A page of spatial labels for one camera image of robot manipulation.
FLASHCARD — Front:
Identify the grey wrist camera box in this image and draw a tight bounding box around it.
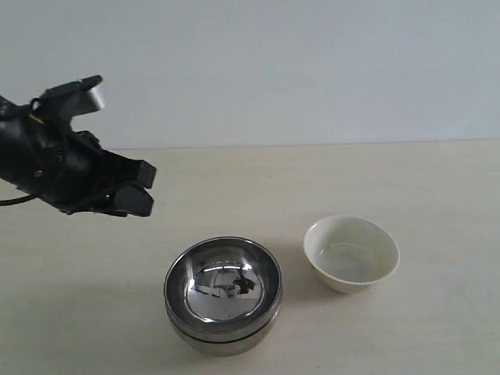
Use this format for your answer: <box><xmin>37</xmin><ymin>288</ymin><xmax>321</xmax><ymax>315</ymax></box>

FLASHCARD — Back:
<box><xmin>40</xmin><ymin>74</ymin><xmax>105</xmax><ymax>116</ymax></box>

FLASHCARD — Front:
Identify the white ceramic bowl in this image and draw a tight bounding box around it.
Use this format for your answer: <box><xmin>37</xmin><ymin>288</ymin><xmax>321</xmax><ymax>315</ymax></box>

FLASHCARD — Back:
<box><xmin>302</xmin><ymin>215</ymin><xmax>401</xmax><ymax>294</ymax></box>

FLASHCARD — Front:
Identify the dimpled steel bowl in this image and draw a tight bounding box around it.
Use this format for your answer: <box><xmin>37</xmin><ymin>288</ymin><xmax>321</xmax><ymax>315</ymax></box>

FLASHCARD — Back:
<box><xmin>164</xmin><ymin>236</ymin><xmax>283</xmax><ymax>341</ymax></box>

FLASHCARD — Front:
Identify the black camera cable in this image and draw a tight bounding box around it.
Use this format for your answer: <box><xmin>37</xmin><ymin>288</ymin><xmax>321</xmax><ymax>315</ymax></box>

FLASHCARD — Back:
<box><xmin>0</xmin><ymin>193</ymin><xmax>36</xmax><ymax>208</ymax></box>

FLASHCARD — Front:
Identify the smooth steel bowl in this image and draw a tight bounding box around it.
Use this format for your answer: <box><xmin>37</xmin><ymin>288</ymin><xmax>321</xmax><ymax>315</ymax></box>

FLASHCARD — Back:
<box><xmin>169</xmin><ymin>305</ymin><xmax>281</xmax><ymax>357</ymax></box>

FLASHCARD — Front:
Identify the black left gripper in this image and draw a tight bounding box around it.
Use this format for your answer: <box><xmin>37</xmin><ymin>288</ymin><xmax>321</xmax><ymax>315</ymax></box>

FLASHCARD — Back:
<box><xmin>1</xmin><ymin>98</ymin><xmax>157</xmax><ymax>217</ymax></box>

